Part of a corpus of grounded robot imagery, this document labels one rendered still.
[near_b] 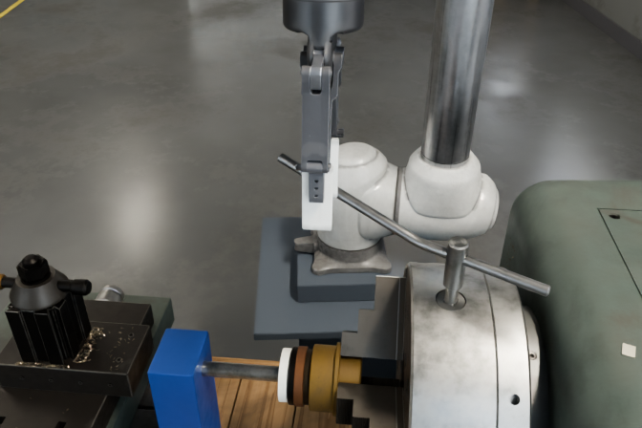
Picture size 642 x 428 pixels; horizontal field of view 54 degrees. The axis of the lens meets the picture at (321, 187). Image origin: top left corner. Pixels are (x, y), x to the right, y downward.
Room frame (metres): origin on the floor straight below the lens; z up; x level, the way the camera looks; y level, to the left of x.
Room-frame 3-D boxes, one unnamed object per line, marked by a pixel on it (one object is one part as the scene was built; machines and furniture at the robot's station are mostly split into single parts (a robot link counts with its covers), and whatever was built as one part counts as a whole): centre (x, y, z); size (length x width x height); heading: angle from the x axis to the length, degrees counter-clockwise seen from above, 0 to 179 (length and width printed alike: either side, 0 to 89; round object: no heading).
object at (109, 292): (0.86, 0.38, 0.95); 0.07 x 0.04 x 0.04; 174
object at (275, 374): (0.57, 0.10, 1.08); 0.13 x 0.07 x 0.07; 84
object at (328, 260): (1.19, -0.05, 0.83); 0.22 x 0.18 x 0.06; 92
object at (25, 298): (0.68, 0.40, 1.14); 0.08 x 0.08 x 0.03
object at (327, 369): (0.56, -0.01, 1.08); 0.09 x 0.09 x 0.09; 84
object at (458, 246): (0.53, -0.15, 1.26); 0.02 x 0.02 x 0.12
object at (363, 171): (1.19, -0.08, 0.97); 0.18 x 0.16 x 0.22; 81
